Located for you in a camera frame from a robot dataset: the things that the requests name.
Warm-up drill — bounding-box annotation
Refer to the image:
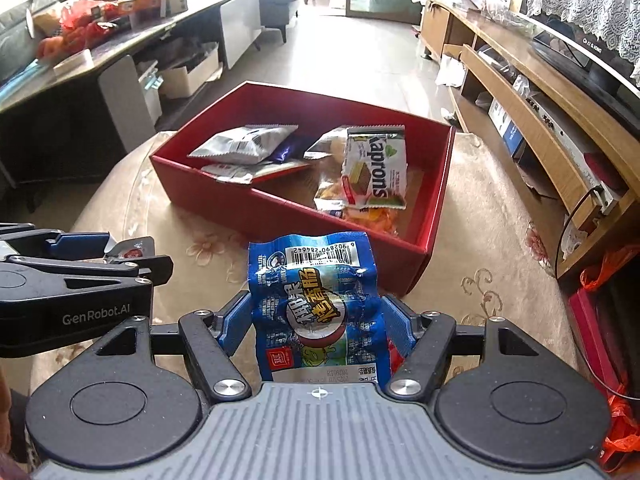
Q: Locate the black cable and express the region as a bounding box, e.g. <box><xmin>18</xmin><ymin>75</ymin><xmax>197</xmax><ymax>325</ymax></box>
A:
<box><xmin>557</xmin><ymin>185</ymin><xmax>607</xmax><ymax>277</ymax></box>

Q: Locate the wooden TV stand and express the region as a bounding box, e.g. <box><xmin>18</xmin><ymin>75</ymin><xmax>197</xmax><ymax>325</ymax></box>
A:
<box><xmin>420</xmin><ymin>0</ymin><xmax>640</xmax><ymax>281</ymax></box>

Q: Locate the white storage box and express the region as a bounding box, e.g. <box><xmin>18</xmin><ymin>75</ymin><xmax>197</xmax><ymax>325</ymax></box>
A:
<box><xmin>157</xmin><ymin>47</ymin><xmax>223</xmax><ymax>100</ymax></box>

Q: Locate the small red white packet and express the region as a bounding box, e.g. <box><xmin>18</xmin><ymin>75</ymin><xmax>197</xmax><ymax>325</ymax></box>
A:
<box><xmin>104</xmin><ymin>240</ymin><xmax>156</xmax><ymax>265</ymax></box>

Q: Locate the black television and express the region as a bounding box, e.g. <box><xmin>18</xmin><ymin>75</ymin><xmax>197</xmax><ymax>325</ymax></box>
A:
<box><xmin>520</xmin><ymin>0</ymin><xmax>640</xmax><ymax>103</ymax></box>

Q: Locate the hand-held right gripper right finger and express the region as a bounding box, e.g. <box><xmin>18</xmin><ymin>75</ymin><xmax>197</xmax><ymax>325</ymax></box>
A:
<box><xmin>381</xmin><ymin>294</ymin><xmax>526</xmax><ymax>401</ymax></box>

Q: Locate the long white device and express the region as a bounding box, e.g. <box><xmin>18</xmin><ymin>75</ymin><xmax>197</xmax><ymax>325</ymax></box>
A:
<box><xmin>525</xmin><ymin>92</ymin><xmax>628</xmax><ymax>216</ymax></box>

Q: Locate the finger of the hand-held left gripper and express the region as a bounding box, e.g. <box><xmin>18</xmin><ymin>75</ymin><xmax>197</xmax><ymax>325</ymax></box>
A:
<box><xmin>0</xmin><ymin>255</ymin><xmax>174</xmax><ymax>287</ymax></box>
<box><xmin>0</xmin><ymin>222</ymin><xmax>112</xmax><ymax>262</ymax></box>

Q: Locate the red plastic bag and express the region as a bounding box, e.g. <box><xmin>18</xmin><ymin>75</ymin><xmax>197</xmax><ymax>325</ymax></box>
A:
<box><xmin>37</xmin><ymin>0</ymin><xmax>118</xmax><ymax>58</ymax></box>

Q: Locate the grey sofa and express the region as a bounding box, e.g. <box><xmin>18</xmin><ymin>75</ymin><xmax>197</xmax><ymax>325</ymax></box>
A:
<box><xmin>260</xmin><ymin>0</ymin><xmax>301</xmax><ymax>43</ymax></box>

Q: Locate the flat red box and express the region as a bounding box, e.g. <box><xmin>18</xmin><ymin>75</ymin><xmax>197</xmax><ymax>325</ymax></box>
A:
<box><xmin>567</xmin><ymin>285</ymin><xmax>628</xmax><ymax>403</ymax></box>

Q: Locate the green white wafer packet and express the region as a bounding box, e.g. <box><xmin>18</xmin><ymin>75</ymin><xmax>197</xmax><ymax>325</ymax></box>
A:
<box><xmin>341</xmin><ymin>126</ymin><xmax>408</xmax><ymax>209</ymax></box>

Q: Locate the blue white box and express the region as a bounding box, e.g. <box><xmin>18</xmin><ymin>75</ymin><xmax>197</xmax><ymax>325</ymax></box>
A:
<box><xmin>487</xmin><ymin>97</ymin><xmax>526</xmax><ymax>153</ymax></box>

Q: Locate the white bin with blue clip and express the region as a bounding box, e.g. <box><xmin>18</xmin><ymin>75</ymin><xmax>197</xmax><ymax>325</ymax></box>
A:
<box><xmin>137</xmin><ymin>60</ymin><xmax>164</xmax><ymax>126</ymax></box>

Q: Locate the red cardboard box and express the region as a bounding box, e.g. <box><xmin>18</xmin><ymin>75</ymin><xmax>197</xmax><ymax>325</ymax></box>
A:
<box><xmin>149</xmin><ymin>80</ymin><xmax>457</xmax><ymax>297</ymax></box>

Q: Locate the orange plastic bag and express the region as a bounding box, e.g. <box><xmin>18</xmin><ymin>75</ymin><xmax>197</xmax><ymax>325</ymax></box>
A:
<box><xmin>580</xmin><ymin>245</ymin><xmax>640</xmax><ymax>292</ymax></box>

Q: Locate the white red snack packet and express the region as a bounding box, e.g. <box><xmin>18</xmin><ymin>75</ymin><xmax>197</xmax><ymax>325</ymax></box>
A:
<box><xmin>200</xmin><ymin>159</ymin><xmax>312</xmax><ymax>184</ymax></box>

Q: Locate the dark coffee table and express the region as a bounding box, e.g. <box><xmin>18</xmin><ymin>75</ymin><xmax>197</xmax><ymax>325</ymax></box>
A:
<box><xmin>0</xmin><ymin>0</ymin><xmax>263</xmax><ymax>181</ymax></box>

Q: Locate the clear yellow cake packet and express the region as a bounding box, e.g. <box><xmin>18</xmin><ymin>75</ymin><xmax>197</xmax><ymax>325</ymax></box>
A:
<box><xmin>314</xmin><ymin>165</ymin><xmax>401</xmax><ymax>238</ymax></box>

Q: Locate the white paper bag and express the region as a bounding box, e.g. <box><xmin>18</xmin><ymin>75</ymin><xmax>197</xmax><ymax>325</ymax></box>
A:
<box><xmin>435</xmin><ymin>55</ymin><xmax>467</xmax><ymax>86</ymax></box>

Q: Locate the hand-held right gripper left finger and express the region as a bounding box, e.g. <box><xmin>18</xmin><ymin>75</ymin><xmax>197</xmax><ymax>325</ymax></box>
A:
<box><xmin>87</xmin><ymin>290</ymin><xmax>253</xmax><ymax>403</ymax></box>

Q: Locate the blue snack packet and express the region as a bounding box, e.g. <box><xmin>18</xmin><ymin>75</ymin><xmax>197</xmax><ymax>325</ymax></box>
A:
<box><xmin>247</xmin><ymin>231</ymin><xmax>388</xmax><ymax>386</ymax></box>

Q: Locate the small silver snack packet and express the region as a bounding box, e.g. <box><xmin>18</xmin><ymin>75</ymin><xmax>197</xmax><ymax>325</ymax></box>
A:
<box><xmin>303</xmin><ymin>126</ymin><xmax>351</xmax><ymax>161</ymax></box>

